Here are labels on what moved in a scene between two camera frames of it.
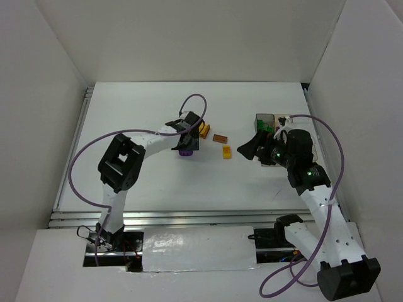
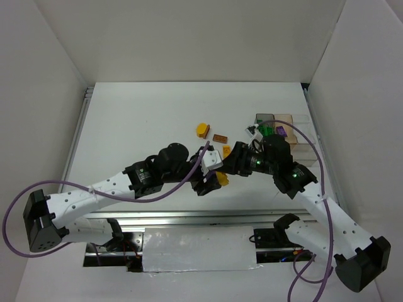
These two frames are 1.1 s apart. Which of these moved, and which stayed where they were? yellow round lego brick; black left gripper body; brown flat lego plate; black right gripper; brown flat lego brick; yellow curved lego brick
Moved: black left gripper body; black right gripper
Stayed: yellow round lego brick; brown flat lego plate; yellow curved lego brick; brown flat lego brick
